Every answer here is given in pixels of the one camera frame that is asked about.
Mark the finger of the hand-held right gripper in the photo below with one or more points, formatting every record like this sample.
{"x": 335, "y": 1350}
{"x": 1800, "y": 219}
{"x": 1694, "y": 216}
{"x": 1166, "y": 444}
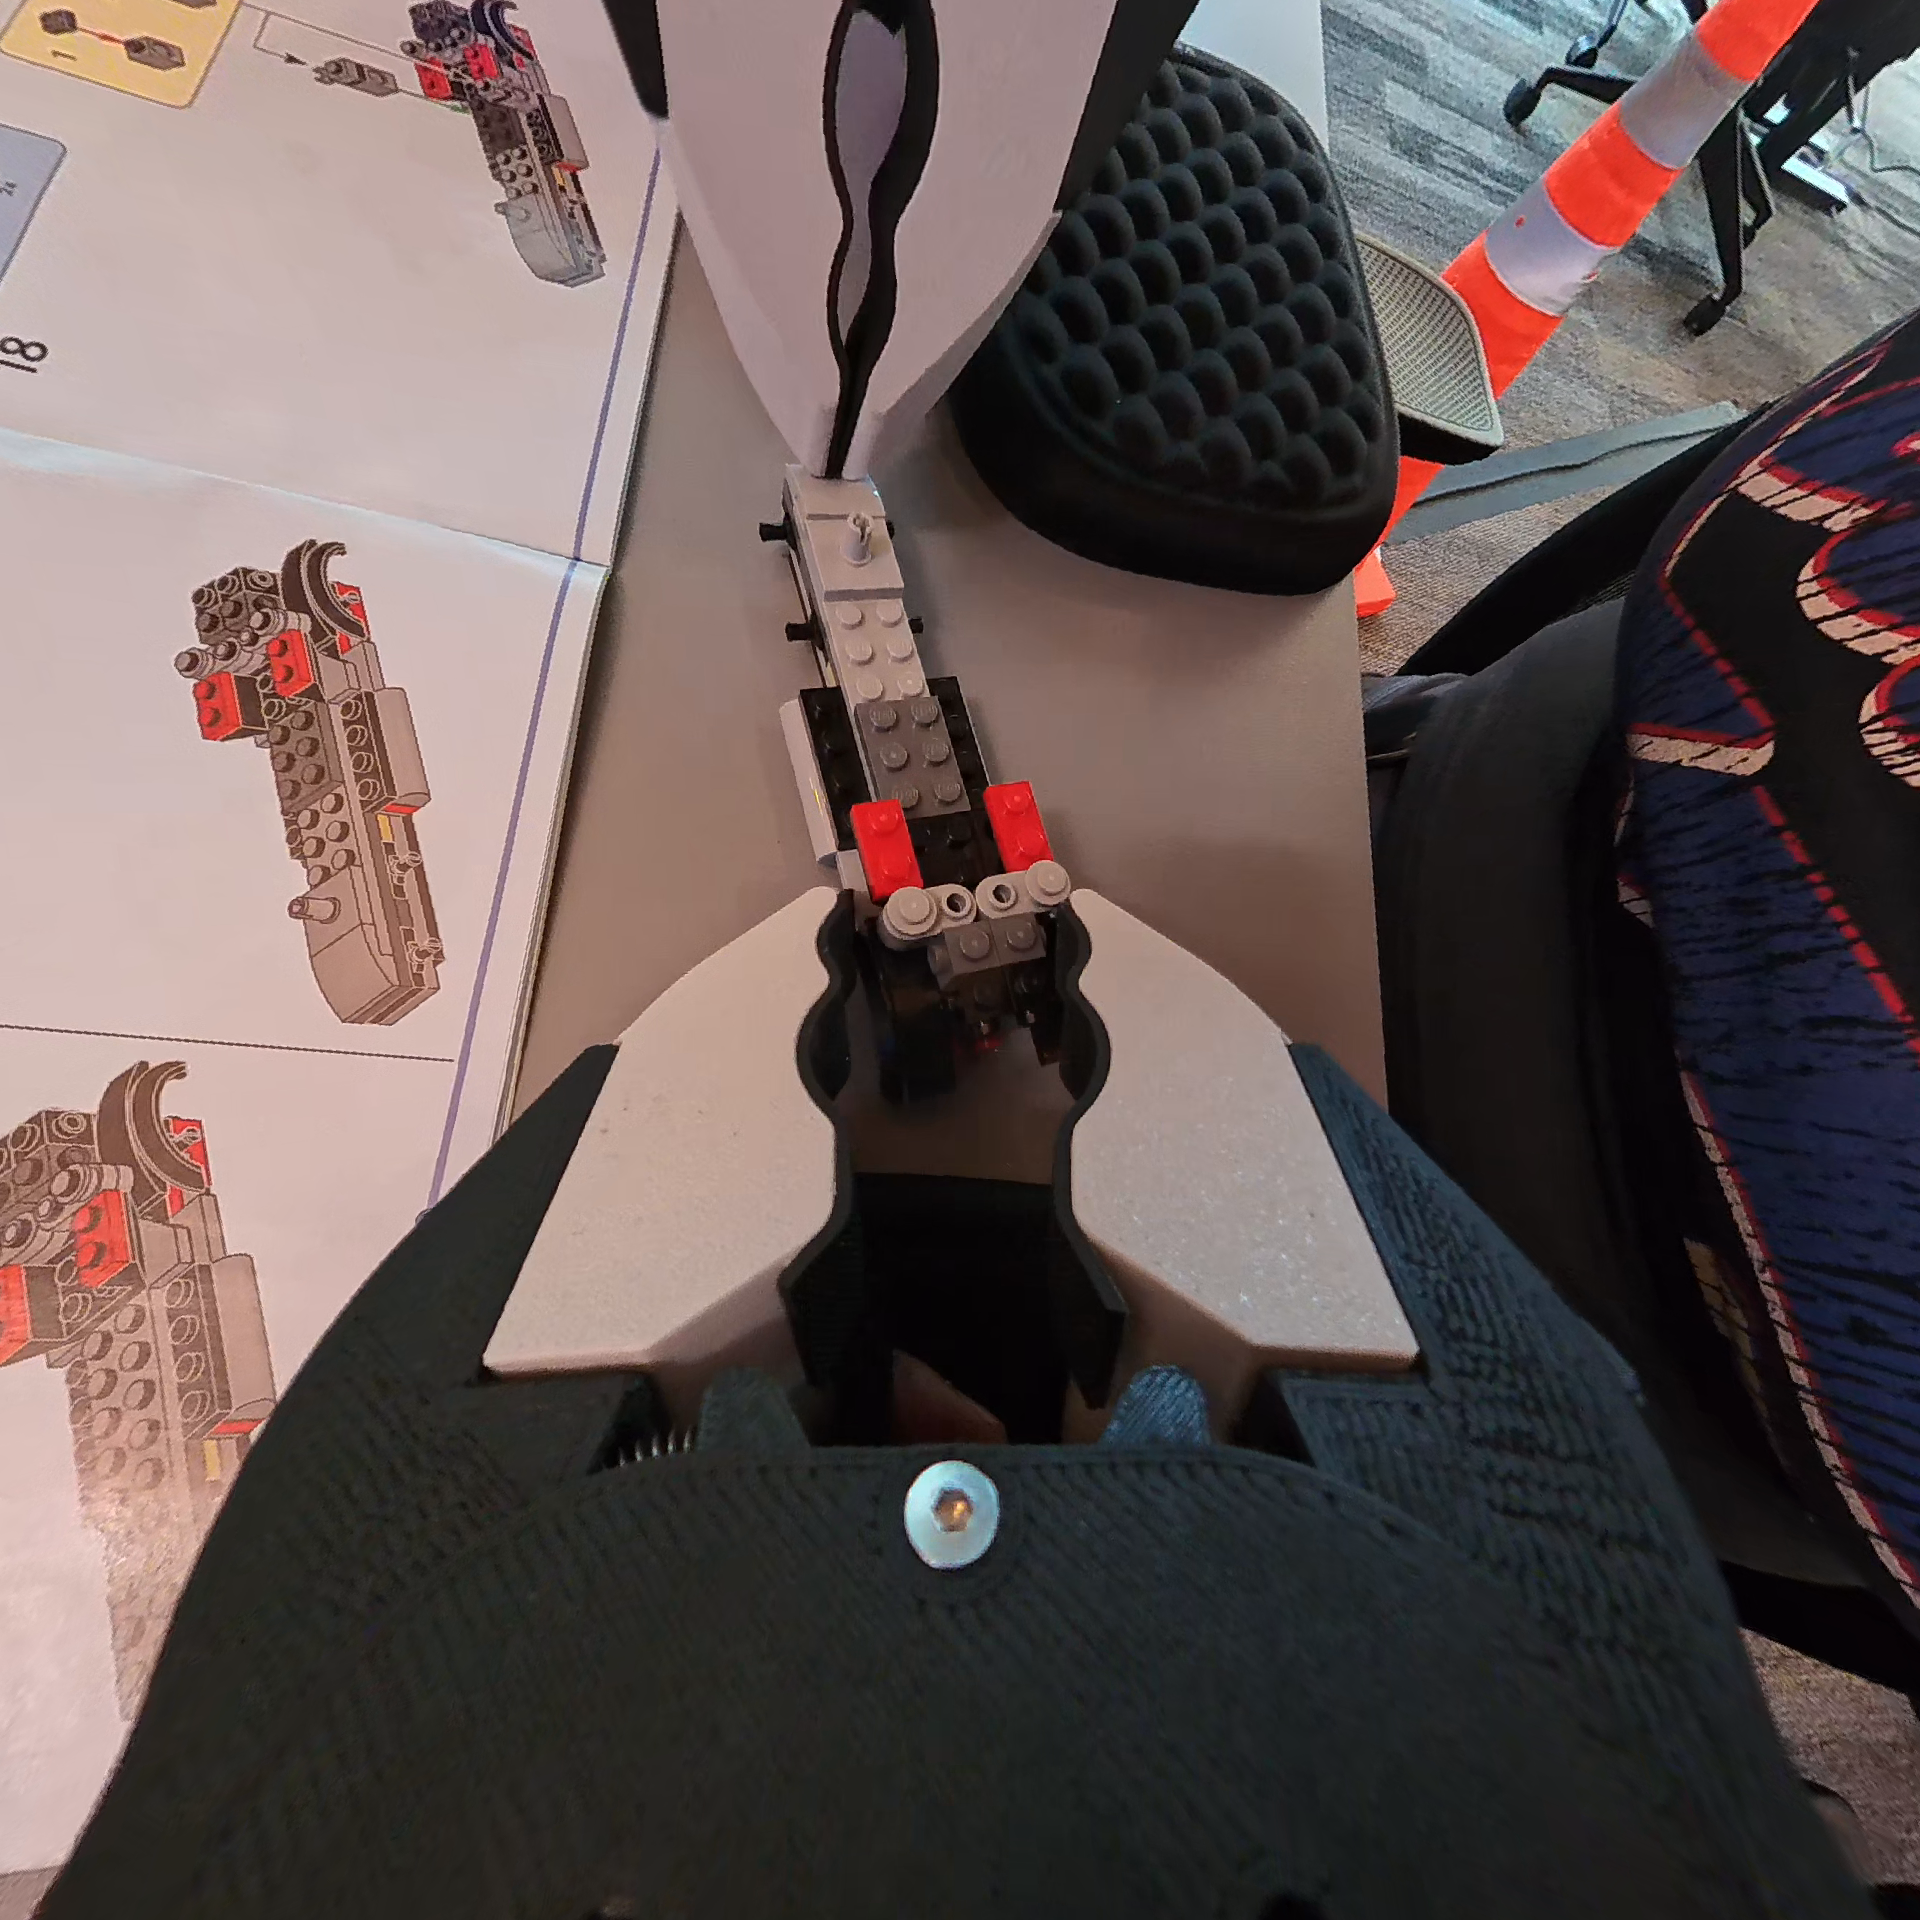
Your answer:
{"x": 750, "y": 181}
{"x": 1005, "y": 149}

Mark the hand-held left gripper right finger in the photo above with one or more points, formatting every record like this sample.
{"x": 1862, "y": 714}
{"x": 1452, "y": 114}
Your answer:
{"x": 1245, "y": 1200}

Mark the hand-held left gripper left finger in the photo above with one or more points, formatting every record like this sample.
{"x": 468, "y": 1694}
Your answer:
{"x": 676, "y": 1200}

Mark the grey black toy brick model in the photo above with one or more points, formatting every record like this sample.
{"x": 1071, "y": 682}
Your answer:
{"x": 901, "y": 749}

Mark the brick instruction booklet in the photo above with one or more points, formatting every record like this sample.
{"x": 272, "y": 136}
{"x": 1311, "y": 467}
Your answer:
{"x": 301, "y": 450}

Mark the black cushion pad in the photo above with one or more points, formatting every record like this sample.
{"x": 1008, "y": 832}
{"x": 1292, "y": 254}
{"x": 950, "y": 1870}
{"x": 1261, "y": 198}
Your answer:
{"x": 1201, "y": 345}

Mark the person's black pants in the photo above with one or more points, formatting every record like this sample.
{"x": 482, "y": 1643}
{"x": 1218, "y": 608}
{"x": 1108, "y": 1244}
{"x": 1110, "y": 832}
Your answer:
{"x": 1501, "y": 973}

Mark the grey mesh office chair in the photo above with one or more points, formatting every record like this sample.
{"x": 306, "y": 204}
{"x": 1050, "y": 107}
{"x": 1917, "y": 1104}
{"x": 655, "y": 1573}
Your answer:
{"x": 1440, "y": 329}

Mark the orange plastic piece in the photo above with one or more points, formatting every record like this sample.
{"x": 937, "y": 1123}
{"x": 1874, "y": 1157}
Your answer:
{"x": 1621, "y": 164}

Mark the person's printed black shirt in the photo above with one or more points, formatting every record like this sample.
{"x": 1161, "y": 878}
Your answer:
{"x": 1769, "y": 973}

